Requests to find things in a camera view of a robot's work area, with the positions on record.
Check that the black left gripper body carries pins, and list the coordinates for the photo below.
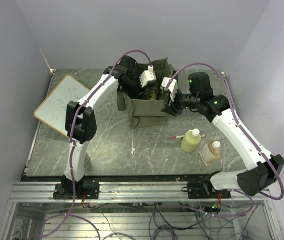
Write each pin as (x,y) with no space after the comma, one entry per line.
(133,87)

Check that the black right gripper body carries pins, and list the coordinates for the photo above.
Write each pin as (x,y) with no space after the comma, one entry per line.
(182,101)

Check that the clear perfume bottle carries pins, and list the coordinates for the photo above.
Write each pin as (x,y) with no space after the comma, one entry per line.
(151,93)

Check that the olive green canvas bag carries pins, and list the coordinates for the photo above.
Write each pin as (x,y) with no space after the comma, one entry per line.
(143,113)

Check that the yellow-green pump bottle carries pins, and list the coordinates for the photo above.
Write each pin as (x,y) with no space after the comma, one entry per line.
(191,140)

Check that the amber liquid bottle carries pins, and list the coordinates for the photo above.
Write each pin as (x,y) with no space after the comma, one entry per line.
(210,152)

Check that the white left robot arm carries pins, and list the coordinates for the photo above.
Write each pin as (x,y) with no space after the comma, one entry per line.
(80,122)

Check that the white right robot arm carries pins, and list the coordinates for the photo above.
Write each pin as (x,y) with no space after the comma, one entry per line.
(261,166)

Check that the red and white marker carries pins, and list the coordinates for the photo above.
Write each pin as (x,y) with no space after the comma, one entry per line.
(182,136)

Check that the yellow-framed small whiteboard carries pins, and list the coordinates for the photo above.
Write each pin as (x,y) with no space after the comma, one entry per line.
(52,111)

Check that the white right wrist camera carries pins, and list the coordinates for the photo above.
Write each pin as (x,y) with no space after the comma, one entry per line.
(170,85)

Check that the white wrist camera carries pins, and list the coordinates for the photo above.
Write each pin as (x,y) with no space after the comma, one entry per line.
(148,76)
(170,85)

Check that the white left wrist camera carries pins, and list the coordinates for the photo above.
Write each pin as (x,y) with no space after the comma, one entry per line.
(148,76)

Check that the aluminium rail frame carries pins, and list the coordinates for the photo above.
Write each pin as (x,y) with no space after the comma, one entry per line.
(109,189)

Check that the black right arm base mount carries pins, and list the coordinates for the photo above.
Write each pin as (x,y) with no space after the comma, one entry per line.
(200,187)

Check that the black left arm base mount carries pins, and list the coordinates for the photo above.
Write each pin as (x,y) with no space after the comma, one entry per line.
(85,189)

